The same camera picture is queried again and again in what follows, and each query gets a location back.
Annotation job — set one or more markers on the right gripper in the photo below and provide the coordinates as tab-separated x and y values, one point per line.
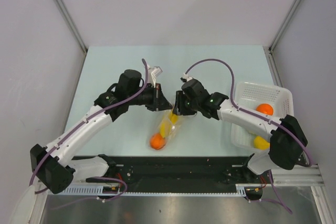
179	108

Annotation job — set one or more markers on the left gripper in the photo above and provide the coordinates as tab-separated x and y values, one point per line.
159	102

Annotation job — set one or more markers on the clear zip top bag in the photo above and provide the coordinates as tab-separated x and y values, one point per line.
173	134

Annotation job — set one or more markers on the yellow fake banana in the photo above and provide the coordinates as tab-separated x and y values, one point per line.
167	124

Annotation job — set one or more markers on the orange fake fruit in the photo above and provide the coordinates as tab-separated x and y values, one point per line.
157	141
265	108

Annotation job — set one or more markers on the yellow fake bell pepper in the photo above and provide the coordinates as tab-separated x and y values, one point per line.
260	143

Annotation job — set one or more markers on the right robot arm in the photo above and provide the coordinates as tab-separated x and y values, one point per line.
285	135

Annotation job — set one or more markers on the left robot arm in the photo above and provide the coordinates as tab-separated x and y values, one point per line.
54	165

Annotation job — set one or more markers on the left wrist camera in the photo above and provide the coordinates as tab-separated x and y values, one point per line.
153	73

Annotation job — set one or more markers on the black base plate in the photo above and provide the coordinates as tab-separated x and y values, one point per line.
182	172

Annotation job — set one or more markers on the white slotted cable duct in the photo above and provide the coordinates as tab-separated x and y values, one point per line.
113	190

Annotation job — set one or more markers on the right aluminium frame post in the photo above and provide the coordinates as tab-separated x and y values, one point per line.
284	25

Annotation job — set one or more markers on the aluminium frame post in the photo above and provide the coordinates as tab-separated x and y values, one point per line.
61	6
284	25

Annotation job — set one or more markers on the left aluminium frame post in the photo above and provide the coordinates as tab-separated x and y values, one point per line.
61	6

